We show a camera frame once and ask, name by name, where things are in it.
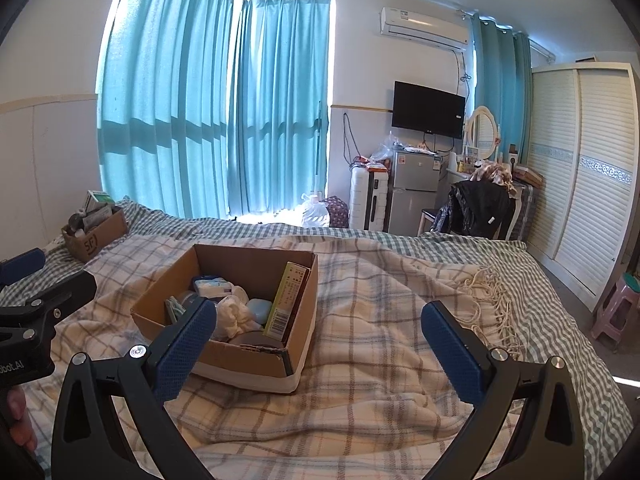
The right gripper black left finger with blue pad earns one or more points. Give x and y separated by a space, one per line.
88 441

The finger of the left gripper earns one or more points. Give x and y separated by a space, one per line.
21 266
52 305

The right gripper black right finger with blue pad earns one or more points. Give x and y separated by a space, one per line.
547 440

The grey-green plastic clamp tool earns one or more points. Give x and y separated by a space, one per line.
174 309

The blue white tissue pack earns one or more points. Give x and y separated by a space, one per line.
212 286

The cream lace sock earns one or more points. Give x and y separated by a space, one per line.
233 318

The white earbuds case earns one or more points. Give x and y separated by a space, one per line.
259 309

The person's left hand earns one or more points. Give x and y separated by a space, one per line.
21 429

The green checked bed sheet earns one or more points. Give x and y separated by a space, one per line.
543 323

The small cardboard box with items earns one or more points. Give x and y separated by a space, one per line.
94 226

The pink plastic stool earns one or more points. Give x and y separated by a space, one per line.
618 311

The clear plastic container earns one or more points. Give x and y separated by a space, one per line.
189 299

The plaid beige blanket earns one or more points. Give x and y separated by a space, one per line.
372 402

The large open cardboard box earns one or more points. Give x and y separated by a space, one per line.
249 361

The black jacket on chair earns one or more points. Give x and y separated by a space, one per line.
475 208

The yellow-green product box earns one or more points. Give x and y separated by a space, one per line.
286 301

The silver mini fridge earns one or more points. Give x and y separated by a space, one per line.
414 179

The white suitcase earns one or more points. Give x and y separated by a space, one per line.
368 196

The white louvered wardrobe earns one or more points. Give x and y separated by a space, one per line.
584 142

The oval white vanity mirror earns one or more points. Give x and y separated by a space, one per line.
482 133

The teal curtain right window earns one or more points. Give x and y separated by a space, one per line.
504 82

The white air conditioner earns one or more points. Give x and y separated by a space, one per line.
419 27

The black wall television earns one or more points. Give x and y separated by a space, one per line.
428 110

